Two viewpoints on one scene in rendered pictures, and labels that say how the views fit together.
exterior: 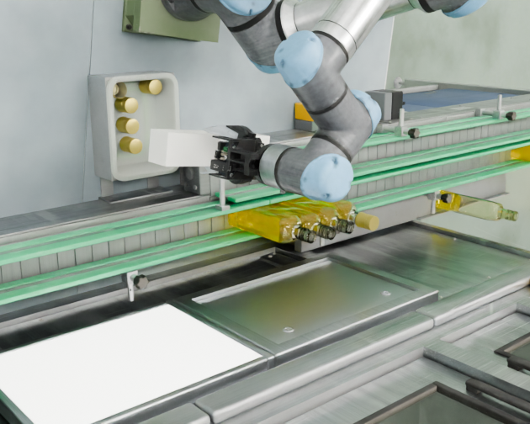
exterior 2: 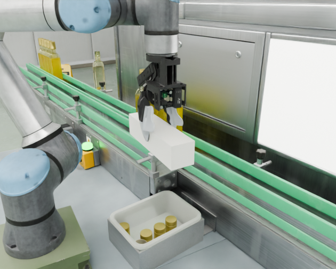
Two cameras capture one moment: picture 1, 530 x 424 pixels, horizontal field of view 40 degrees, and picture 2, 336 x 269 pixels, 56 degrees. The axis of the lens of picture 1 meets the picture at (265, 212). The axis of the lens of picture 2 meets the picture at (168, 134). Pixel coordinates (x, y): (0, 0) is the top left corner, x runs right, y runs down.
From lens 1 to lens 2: 0.85 m
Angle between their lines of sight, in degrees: 26
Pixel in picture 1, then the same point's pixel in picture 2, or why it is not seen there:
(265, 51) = (69, 148)
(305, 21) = (37, 119)
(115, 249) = not seen: hidden behind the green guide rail
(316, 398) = not seen: outside the picture
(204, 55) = (81, 219)
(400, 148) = not seen: hidden behind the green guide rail
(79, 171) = (208, 249)
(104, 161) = (193, 231)
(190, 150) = (172, 135)
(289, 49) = (81, 9)
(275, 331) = (243, 59)
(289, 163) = (162, 18)
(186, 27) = (69, 225)
